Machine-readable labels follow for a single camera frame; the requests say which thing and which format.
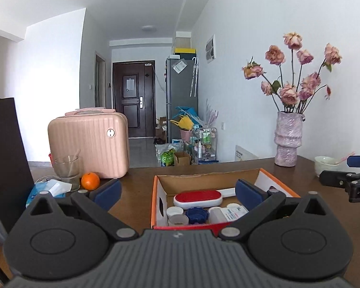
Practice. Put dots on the green snack bag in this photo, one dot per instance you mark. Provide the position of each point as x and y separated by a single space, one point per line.
167 157

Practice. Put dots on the pink ceramic vase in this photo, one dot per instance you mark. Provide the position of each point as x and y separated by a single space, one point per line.
286 141

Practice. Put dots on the pink suitcase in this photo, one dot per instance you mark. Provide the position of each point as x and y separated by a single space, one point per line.
90 144

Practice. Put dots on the orange fruit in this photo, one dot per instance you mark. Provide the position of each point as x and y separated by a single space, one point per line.
90 181

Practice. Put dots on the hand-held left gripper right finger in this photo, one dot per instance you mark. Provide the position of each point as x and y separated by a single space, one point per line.
249 193

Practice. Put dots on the small cardboard box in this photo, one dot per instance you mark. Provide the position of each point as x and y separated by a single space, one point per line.
181 158

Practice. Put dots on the white wall outlet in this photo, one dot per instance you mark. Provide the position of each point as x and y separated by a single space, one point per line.
223 126

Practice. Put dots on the red and white brush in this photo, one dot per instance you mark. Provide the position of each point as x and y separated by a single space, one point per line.
198 199

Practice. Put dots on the pink straw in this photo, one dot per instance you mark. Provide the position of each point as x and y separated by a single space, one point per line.
345 157

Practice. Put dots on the grey refrigerator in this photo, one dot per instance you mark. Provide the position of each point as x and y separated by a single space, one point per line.
181 96

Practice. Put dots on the white bowl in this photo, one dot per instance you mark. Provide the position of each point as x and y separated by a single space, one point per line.
327 165

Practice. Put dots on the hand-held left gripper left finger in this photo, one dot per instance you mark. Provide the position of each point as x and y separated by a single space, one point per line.
108 192

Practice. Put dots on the metal storage cart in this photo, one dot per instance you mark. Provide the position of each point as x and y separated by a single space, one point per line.
205 145

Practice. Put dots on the white plastic bottle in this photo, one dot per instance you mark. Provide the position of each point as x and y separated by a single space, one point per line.
225 215

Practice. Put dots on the dried pink roses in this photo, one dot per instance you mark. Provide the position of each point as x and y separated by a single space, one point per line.
294 75

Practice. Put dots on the white tape roll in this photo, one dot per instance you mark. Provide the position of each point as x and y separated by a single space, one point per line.
178 220

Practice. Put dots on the blue ribbed cap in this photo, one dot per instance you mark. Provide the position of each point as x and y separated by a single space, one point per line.
197 216

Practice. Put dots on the clear drinking glass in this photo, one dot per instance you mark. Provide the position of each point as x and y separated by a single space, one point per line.
67 169

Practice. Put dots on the round ceiling light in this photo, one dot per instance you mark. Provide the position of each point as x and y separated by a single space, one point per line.
149 28

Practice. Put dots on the small white round lid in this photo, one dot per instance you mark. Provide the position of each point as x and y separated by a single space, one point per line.
174 211

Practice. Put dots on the clear umbrella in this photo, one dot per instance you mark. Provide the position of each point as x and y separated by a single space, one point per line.
194 76

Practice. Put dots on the yellow flat box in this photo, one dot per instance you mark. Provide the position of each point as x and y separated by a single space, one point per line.
184 50

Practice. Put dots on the yellow and blue plastic items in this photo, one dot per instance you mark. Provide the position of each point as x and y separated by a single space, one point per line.
184 118

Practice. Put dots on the dark brown door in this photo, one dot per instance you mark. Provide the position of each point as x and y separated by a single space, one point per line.
133 99

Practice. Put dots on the blue tissue pack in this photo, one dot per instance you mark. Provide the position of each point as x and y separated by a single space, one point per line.
46 189

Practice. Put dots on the red cardboard box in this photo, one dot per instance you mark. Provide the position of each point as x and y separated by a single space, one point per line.
204 183

